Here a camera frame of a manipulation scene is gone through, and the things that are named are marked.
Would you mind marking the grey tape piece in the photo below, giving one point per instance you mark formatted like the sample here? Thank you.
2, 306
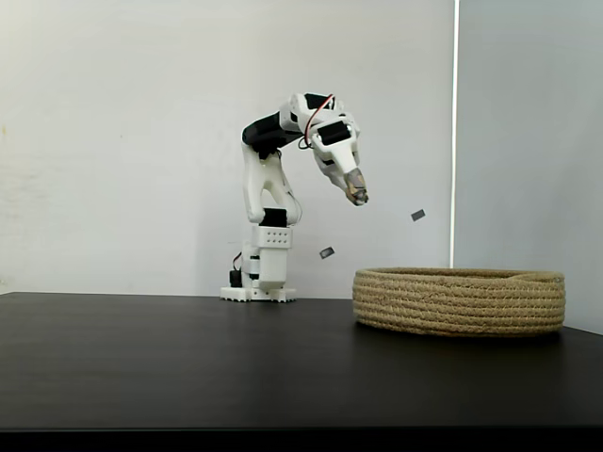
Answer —
327, 252
418, 215

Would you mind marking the white vertical wall trim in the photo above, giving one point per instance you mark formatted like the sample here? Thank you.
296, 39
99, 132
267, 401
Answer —
455, 141

